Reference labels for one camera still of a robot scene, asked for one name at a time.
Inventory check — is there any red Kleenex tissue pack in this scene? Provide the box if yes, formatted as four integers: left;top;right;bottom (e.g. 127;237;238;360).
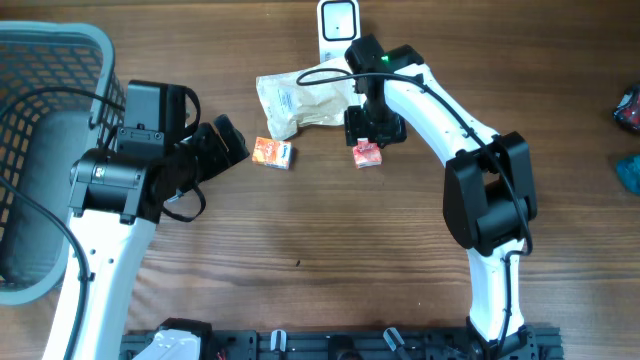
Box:
352;138;382;169

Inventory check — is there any orange packaged item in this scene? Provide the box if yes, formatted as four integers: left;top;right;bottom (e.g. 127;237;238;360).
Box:
252;137;293;170

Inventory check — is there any clear plastic bag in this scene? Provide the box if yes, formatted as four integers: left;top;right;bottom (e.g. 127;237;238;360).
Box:
256;58;364;140

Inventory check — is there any dark red item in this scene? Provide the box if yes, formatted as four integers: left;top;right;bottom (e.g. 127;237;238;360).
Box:
612;83;639;134

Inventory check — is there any blue liquid bottle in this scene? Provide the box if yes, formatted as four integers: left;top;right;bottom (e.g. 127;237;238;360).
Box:
615;154;640;195

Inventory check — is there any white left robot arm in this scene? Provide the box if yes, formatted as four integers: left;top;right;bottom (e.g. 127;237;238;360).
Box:
44;81;249;359

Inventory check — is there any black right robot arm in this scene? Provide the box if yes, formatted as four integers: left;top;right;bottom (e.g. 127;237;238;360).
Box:
344;35;537;359

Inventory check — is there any white barcode scanner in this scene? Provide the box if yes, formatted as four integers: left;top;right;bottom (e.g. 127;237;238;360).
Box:
316;0;361;62

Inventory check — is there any grey plastic mesh basket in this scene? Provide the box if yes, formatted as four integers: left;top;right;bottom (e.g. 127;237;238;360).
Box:
1;21;125;306

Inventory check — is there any black camera cable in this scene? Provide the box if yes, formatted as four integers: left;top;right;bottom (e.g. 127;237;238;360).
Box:
295;67;535;351

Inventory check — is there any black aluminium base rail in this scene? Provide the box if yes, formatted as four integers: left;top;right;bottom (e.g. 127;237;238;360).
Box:
119;326;565;360

